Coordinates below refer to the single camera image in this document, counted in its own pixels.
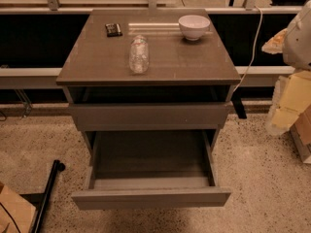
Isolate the grey drawer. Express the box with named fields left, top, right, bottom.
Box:
left=69, top=104, right=228, bottom=131
left=72, top=129, right=231, bottom=210

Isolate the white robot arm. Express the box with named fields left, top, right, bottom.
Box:
left=261, top=1, right=311, bottom=71

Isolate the grey top drawer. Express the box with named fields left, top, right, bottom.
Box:
left=69, top=104, right=228, bottom=131

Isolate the brown drawer cabinet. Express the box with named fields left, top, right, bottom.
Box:
left=56, top=11, right=239, bottom=155

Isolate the white ceramic bowl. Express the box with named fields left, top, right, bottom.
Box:
left=178, top=15, right=211, bottom=41

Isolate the cardboard box right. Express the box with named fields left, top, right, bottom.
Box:
left=291, top=106, right=311, bottom=164

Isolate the cardboard box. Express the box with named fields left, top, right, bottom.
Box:
left=291, top=106, right=311, bottom=164
left=0, top=183, right=36, bottom=233

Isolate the clear plastic bottle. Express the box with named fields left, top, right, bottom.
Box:
left=129, top=35, right=149, bottom=74

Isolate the small black packet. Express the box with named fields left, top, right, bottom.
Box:
left=105, top=23, right=122, bottom=37

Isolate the black metal stand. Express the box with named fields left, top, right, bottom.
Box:
left=21, top=160, right=65, bottom=233

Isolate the cardboard box left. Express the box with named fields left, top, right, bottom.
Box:
left=0, top=183, right=36, bottom=233

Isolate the white cable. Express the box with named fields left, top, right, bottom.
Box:
left=231, top=5, right=264, bottom=94

